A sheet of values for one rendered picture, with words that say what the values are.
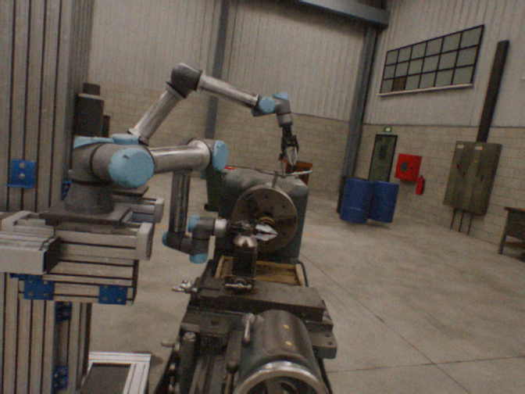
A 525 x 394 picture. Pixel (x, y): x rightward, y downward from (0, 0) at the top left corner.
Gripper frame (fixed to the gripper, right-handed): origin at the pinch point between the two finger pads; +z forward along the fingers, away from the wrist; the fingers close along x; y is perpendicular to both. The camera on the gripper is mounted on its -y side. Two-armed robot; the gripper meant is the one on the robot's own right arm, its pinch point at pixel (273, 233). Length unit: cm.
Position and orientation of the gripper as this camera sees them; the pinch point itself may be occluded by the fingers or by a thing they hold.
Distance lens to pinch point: 159.2
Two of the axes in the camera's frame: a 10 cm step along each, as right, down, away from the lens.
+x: 1.4, -9.8, -1.7
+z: 9.9, 1.4, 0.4
